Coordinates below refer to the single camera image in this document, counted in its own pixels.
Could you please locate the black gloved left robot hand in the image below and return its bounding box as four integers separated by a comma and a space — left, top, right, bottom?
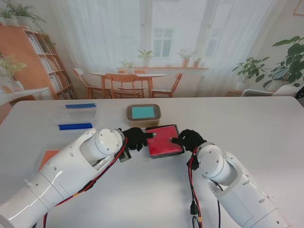
121, 127, 157, 152

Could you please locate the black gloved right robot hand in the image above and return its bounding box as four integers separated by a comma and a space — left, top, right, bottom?
170, 129, 207, 152

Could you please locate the brown kraft paper container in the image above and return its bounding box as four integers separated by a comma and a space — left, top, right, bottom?
125, 104, 162, 128

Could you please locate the clear lid with red label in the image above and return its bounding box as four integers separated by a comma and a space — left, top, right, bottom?
145, 125, 185, 157

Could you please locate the clear lid with teal label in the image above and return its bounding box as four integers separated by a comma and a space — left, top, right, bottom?
125, 104, 162, 121

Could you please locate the black plastic tray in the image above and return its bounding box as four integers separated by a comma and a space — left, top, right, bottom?
144, 124, 185, 159

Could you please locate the clear lid with orange label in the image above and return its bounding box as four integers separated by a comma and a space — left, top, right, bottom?
38, 150, 61, 171

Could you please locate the clear container with blue clips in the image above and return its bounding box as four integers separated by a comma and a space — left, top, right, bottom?
54, 103, 99, 132

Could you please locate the black stand clamp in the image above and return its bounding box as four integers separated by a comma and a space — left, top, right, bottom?
295, 85, 304, 102

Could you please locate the printed room backdrop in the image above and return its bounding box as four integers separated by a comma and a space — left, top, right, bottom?
0, 0, 304, 105

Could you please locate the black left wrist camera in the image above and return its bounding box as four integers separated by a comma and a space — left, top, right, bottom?
118, 150, 133, 163

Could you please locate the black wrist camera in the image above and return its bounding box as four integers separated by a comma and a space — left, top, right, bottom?
118, 150, 133, 163
187, 155, 200, 171

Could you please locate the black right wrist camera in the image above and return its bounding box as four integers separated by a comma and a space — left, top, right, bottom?
187, 155, 200, 171

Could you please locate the red black right arm cable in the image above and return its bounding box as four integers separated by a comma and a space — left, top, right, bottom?
188, 147, 221, 228

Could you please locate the red black arm cable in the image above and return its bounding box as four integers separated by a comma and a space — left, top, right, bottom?
30, 140, 129, 228
188, 147, 221, 228

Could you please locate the red black left arm cable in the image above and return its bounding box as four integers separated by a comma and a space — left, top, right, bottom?
30, 140, 129, 228

